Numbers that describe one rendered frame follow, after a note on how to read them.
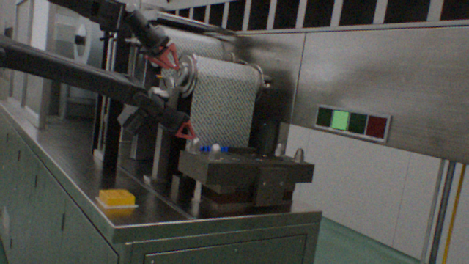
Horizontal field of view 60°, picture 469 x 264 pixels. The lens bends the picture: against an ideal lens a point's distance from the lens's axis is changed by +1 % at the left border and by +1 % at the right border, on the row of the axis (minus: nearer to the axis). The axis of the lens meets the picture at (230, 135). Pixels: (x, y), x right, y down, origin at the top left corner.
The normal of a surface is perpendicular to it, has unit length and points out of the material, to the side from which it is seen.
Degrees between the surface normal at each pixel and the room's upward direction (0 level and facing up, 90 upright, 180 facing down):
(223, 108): 90
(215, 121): 90
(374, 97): 90
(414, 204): 90
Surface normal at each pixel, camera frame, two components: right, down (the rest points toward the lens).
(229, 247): 0.56, 0.18
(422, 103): -0.81, -0.05
